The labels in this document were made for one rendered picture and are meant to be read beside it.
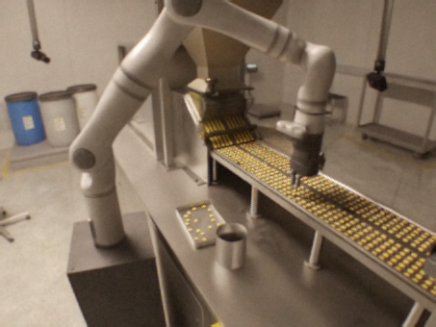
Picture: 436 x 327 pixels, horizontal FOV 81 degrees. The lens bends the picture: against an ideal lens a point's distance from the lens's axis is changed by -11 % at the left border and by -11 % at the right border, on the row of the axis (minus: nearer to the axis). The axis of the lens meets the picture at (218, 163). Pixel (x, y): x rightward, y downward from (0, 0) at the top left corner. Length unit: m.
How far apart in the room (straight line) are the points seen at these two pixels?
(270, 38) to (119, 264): 0.67
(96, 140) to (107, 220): 0.24
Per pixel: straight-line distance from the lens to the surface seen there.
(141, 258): 0.82
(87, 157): 0.72
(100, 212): 0.81
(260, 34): 0.64
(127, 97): 0.65
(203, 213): 0.97
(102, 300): 0.92
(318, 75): 0.67
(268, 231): 0.90
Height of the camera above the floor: 1.35
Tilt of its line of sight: 25 degrees down
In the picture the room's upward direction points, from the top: straight up
